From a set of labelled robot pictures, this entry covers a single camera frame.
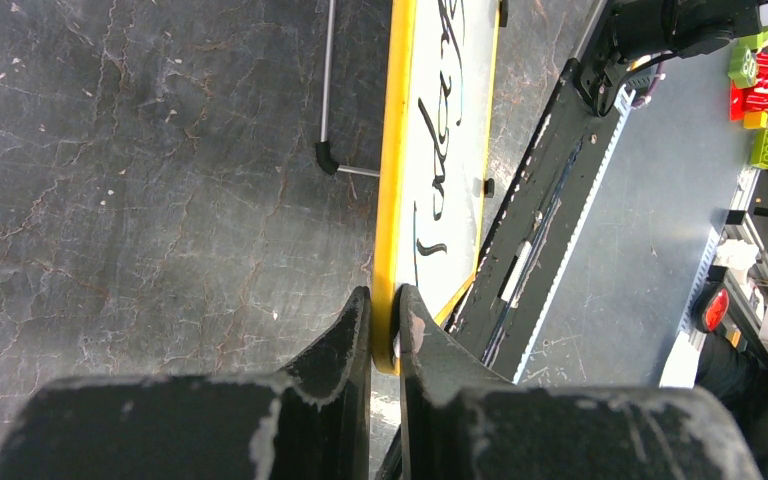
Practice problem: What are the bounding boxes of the red emergency stop button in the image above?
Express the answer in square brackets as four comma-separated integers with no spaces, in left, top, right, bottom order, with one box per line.
[690,281,730,333]

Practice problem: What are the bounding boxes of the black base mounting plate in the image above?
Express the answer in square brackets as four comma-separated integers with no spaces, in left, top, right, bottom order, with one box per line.
[449,59,627,383]

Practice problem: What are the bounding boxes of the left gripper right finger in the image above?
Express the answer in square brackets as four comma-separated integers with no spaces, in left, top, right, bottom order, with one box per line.
[397,285,760,479]

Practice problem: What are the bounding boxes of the red round toy piece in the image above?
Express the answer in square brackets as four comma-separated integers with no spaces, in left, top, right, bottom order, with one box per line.
[729,52,768,122]

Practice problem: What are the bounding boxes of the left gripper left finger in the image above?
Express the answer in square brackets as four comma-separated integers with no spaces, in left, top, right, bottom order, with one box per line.
[0,287,371,479]

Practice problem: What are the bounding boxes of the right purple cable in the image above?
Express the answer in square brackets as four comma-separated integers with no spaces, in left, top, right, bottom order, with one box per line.
[629,56,669,111]

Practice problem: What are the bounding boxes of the yellow framed whiteboard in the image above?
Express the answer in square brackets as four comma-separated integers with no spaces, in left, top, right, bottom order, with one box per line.
[371,1,509,375]

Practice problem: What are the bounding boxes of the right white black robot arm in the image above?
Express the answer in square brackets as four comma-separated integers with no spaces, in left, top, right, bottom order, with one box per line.
[576,0,765,117]

